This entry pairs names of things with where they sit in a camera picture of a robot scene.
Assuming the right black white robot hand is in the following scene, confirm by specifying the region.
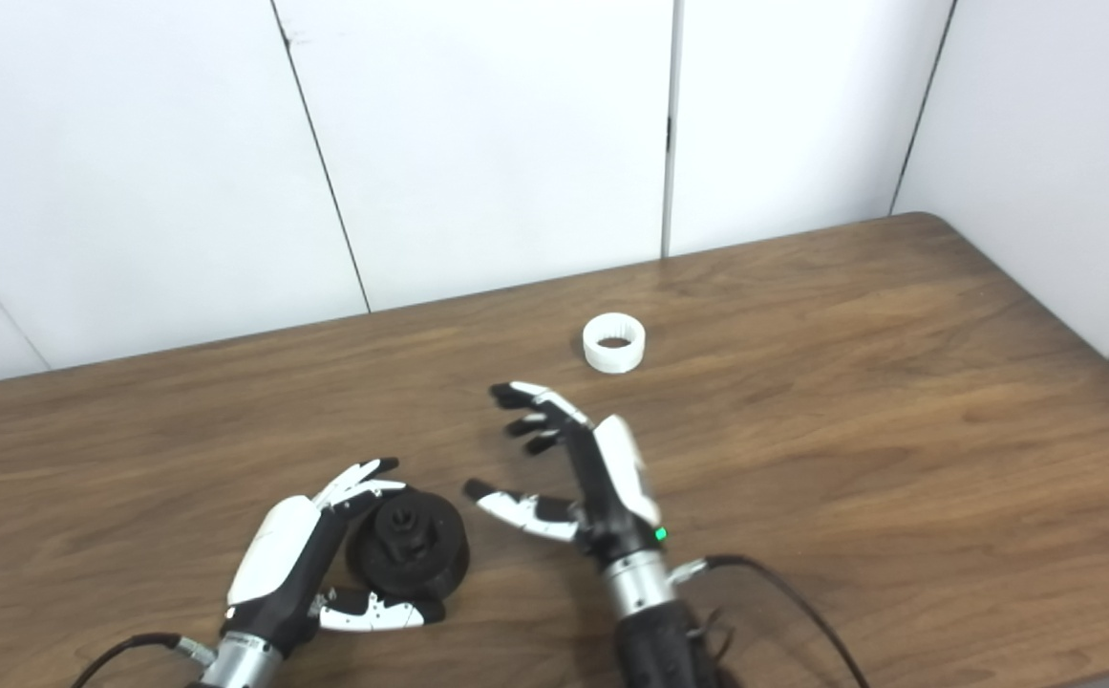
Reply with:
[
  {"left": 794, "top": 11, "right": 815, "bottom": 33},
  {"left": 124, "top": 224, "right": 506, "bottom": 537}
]
[{"left": 463, "top": 381, "right": 670, "bottom": 567}]

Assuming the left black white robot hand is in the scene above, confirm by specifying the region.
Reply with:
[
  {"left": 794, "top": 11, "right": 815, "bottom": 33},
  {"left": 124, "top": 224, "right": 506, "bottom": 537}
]
[{"left": 220, "top": 459, "right": 447, "bottom": 656}]

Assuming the white toothed plastic ring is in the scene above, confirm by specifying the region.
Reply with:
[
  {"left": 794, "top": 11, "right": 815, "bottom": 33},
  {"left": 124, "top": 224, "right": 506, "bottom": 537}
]
[{"left": 582, "top": 312, "right": 648, "bottom": 375}]

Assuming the round black plastic part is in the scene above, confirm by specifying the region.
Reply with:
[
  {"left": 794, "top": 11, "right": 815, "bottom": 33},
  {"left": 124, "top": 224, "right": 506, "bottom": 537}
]
[{"left": 345, "top": 487, "right": 472, "bottom": 601}]

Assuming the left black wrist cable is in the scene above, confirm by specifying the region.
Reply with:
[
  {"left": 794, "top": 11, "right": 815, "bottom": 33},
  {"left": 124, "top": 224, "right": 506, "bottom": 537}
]
[{"left": 70, "top": 633, "right": 219, "bottom": 688}]

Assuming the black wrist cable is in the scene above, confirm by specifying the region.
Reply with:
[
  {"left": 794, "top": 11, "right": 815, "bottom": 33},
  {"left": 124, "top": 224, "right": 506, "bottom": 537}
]
[
  {"left": 669, "top": 554, "right": 870, "bottom": 688},
  {"left": 70, "top": 633, "right": 219, "bottom": 688}
]

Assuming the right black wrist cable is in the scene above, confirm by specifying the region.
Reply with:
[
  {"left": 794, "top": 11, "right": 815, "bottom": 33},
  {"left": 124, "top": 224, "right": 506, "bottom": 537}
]
[{"left": 669, "top": 554, "right": 870, "bottom": 688}]

